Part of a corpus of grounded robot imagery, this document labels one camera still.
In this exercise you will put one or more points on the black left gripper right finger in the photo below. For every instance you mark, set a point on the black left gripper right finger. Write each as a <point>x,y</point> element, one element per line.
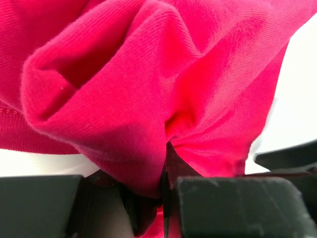
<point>240,207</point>

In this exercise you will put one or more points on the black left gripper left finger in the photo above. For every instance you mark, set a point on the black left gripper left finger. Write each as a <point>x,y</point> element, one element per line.
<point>71,207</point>

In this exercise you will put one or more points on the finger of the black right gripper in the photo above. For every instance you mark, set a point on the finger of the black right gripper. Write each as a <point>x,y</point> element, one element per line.
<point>296,161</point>

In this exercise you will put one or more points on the red t shirt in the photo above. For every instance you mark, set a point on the red t shirt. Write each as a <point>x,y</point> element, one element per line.
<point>87,84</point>

